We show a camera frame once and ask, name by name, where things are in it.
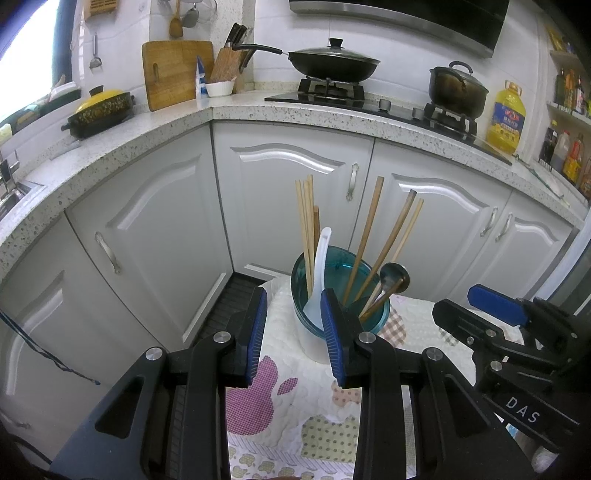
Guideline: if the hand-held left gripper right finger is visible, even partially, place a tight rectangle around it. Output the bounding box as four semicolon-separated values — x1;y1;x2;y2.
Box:
321;288;536;480

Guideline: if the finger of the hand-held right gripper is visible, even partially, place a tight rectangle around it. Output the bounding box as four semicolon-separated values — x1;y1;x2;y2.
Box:
433;299;513;358
467;285;575;328

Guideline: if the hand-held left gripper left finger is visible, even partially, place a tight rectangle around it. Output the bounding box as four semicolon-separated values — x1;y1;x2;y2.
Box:
51;287;269;480

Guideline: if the white utensil holder blue rim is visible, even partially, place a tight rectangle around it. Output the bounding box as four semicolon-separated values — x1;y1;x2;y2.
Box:
290;247;391;363

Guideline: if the white plastic spoon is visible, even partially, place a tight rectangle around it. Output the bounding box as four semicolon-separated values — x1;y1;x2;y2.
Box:
302;227;333;326

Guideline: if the metal spoon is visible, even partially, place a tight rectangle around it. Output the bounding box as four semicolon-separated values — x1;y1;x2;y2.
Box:
358;262;411;321

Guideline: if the bunch of wooden chopsticks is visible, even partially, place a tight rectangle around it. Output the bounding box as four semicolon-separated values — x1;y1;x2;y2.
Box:
294;174;426;324

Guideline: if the black ribbed floor mat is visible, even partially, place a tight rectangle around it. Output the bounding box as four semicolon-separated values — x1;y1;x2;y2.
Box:
191;272;269;352

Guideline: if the white cabinet door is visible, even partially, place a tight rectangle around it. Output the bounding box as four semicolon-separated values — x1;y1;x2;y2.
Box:
211;121;376;296
0;217;195;425
64;124;234;344
358;137;514;303
457;189;580;310

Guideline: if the patterned quilted table cloth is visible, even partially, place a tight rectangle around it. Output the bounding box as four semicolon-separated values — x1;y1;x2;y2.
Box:
224;277;527;480

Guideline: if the shelf of condiment bottles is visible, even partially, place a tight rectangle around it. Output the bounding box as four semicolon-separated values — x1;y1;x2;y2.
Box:
538;28;591;188

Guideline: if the yellow cooking oil bottle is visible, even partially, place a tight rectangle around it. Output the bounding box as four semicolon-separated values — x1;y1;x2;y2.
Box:
486;80;527;155

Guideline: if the white corner shelf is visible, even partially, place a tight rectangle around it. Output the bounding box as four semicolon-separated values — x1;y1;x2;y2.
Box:
547;48;591;123

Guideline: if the black gas stove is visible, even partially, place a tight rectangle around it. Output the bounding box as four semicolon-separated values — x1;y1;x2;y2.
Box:
264;78;514;166

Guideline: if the black stock pot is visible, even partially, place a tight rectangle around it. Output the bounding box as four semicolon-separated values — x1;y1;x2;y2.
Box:
428;61;489;118

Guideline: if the speckled white countertop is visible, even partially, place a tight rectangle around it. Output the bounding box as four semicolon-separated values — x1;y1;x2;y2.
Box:
0;88;591;278

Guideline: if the blue white packet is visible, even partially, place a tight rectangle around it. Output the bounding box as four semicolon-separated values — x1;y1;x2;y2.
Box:
196;56;209;100

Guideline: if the black wok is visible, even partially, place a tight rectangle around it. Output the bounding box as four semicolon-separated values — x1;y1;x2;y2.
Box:
233;44;382;81

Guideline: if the wooden knife block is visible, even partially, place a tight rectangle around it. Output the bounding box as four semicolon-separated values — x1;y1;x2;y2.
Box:
210;46;245;93

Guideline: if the black casserole yellow lid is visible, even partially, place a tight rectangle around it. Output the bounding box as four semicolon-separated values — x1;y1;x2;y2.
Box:
61;86;137;140

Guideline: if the steel sink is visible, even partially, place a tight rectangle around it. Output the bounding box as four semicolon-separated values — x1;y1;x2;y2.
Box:
0;181;47;220

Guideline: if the wooden cutting board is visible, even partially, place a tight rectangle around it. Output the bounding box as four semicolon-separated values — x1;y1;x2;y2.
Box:
141;41;215;112

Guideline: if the glass wok lid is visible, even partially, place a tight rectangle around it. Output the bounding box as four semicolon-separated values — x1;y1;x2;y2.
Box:
290;38;380;63

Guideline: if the black range hood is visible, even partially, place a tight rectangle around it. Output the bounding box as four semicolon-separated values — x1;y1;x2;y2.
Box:
288;0;512;59

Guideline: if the metal faucet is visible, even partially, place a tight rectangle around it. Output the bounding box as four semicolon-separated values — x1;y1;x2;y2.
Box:
0;150;20;195

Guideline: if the hanging wooden spatula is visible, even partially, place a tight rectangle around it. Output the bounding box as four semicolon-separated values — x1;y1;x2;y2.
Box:
168;0;183;38

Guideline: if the kitchen window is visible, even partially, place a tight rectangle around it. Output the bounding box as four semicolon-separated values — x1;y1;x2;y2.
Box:
0;0;75;121

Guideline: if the glass door grey frame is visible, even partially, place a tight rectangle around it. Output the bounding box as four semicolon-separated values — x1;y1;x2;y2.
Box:
545;226;591;319

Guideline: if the thin black cable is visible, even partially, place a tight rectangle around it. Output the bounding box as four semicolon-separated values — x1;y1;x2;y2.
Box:
0;309;101;385

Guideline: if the wooden wall chopstick holder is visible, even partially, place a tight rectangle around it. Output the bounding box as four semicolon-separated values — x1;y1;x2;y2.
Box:
83;0;121;21

